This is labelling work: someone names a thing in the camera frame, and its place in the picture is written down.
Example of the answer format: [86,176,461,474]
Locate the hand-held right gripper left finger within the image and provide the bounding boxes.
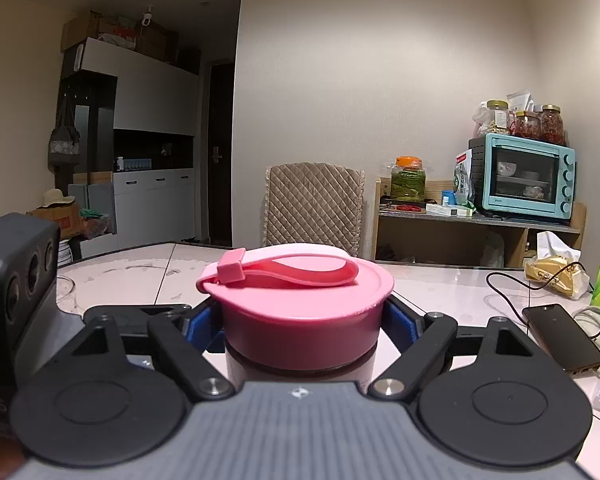
[62,305,236,404]

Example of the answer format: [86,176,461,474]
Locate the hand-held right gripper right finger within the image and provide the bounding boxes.
[369,299,539,404]

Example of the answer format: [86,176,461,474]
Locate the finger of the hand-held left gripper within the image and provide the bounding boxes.
[82,303,192,332]

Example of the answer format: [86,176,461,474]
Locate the pink bottle cap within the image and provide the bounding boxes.
[195,242,396,369]

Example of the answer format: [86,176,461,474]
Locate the brown cardboard box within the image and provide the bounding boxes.
[27,202,86,242]

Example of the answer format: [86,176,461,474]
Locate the wooden side shelf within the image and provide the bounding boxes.
[372,179,587,269]

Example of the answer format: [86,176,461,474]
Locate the dark red bag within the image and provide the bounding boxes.
[82,207,114,239]

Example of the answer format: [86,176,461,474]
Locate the straw hat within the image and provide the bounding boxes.
[35,188,77,210]

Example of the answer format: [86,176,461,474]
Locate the grey panels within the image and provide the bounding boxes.
[68,182,115,237]

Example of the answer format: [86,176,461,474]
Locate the flat white box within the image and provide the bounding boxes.
[424,202,474,218]

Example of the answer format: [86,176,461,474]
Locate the green jar orange lid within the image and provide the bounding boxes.
[390,155,427,203]

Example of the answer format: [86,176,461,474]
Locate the grey hanging bag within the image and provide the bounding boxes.
[47,109,81,172]

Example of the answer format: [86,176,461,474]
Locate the quilted beige chair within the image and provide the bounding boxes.
[264,162,366,262]

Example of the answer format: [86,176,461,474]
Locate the white green food package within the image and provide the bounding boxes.
[452,148,476,206]

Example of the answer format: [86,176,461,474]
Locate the black smartphone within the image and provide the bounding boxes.
[522,303,600,375]

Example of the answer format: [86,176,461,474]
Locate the yellow snack bag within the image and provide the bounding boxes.
[524,254,591,300]

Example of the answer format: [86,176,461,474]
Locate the teal toaster oven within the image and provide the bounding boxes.
[468,133,577,225]

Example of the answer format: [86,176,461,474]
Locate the white and black cabinet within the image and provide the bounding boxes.
[54,37,201,252]

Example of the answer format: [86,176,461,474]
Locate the small jar red contents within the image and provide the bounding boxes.
[512,110,541,139]

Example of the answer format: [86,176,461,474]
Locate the tall jar red contents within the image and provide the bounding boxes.
[539,104,566,146]

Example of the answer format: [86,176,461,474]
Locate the white paper bag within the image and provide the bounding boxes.
[505,90,536,114]

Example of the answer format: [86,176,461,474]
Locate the cardboard boxes on cabinet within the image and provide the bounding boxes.
[60,9,179,64]

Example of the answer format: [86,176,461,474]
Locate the black cable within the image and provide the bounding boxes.
[485,259,589,312]

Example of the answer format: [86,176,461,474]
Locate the white cable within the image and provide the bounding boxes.
[572,304,600,357]

